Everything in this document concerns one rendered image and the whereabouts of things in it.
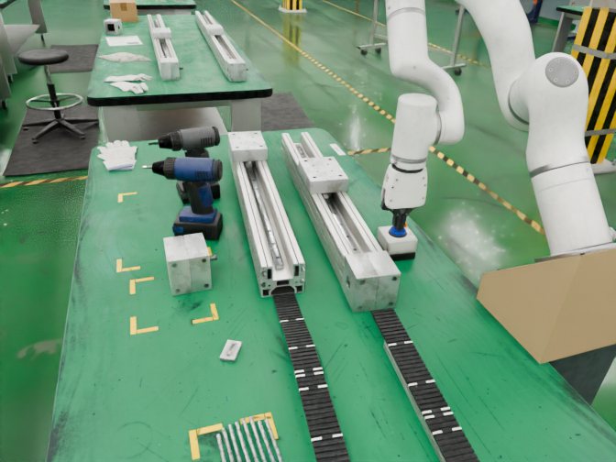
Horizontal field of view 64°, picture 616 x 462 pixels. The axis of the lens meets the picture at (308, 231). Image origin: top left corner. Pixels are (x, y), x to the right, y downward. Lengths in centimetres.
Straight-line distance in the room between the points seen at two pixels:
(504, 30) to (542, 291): 58
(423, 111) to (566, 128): 29
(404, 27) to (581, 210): 55
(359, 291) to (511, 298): 31
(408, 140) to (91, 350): 79
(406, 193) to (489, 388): 47
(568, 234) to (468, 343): 31
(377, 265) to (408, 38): 51
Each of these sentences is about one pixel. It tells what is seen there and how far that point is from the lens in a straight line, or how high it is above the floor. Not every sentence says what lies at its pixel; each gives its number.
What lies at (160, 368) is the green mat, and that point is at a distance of 101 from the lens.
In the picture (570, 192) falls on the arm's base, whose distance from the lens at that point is 116.
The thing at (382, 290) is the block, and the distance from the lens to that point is 109.
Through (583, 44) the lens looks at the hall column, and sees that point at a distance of 415.
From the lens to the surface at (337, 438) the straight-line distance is 85.
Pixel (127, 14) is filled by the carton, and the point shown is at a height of 84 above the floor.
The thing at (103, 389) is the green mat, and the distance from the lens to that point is 100.
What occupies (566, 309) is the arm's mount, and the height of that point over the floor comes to 92.
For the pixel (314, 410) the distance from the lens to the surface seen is 88.
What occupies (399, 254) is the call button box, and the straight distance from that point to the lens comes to 128.
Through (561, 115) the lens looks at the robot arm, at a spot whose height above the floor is 119.
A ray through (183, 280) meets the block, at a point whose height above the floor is 82.
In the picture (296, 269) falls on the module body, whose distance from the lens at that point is 114.
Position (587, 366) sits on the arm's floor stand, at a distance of 131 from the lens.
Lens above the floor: 150
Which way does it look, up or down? 31 degrees down
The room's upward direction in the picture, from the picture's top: 2 degrees clockwise
